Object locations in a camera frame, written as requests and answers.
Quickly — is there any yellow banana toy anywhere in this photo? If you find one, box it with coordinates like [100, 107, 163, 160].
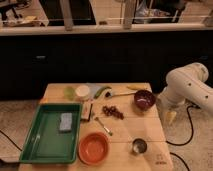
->
[127, 85, 147, 90]

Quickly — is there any small metal cup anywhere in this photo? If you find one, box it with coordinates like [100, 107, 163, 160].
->
[132, 138, 147, 155]

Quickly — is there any green vegetable toy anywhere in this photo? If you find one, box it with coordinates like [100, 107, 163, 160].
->
[94, 86, 112, 99]

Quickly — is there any red orange bowl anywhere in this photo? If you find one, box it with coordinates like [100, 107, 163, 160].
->
[78, 132, 109, 166]

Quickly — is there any long handled spoon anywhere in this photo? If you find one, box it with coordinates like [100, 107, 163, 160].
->
[105, 92, 135, 98]

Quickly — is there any small brown box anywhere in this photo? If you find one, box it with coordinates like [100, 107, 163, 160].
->
[81, 102, 93, 121]

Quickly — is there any green plastic tray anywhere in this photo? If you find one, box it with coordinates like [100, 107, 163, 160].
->
[19, 103, 82, 164]

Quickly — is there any dark red grape bunch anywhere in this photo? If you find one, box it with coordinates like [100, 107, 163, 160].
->
[102, 106, 124, 120]

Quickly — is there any dark purple bowl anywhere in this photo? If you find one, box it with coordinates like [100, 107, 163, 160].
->
[134, 90, 156, 111]

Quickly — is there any grey blue sponge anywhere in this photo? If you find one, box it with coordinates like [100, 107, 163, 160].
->
[59, 113, 72, 132]

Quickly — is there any light green cup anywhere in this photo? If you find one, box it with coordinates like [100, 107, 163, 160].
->
[64, 86, 75, 100]

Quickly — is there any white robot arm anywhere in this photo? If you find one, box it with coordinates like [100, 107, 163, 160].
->
[158, 62, 213, 125]

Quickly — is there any black floor cable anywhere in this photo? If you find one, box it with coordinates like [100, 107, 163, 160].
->
[165, 105, 195, 147]

